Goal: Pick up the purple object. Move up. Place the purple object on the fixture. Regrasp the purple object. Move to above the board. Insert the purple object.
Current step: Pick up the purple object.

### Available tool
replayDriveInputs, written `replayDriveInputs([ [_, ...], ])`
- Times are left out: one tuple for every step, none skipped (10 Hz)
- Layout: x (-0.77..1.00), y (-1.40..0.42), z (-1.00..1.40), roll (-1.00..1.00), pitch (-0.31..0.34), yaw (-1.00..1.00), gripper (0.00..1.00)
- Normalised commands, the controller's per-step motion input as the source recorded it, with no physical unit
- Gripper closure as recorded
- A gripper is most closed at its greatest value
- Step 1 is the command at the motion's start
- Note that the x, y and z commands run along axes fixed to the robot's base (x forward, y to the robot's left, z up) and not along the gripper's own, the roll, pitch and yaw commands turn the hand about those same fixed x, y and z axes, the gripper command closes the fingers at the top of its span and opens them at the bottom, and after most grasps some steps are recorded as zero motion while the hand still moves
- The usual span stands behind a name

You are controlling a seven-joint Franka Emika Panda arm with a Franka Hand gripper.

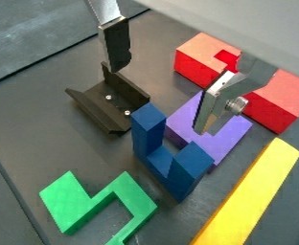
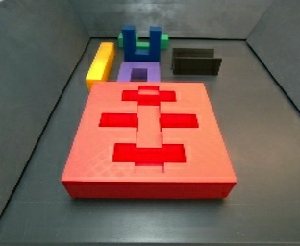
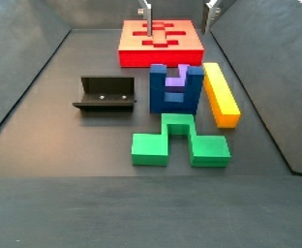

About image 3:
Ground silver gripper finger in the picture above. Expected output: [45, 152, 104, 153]
[139, 0, 152, 37]
[201, 0, 221, 34]

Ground purple U-shaped block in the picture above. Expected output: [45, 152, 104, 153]
[165, 64, 189, 93]

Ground red board with slots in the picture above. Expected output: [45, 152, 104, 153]
[117, 19, 204, 68]

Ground black angle fixture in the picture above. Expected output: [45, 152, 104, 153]
[72, 76, 136, 109]

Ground blue U-shaped block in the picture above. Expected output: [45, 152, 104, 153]
[151, 64, 204, 114]

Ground yellow long block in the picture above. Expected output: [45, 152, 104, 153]
[203, 62, 241, 128]

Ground green stepped block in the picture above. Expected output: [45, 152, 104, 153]
[131, 112, 233, 169]

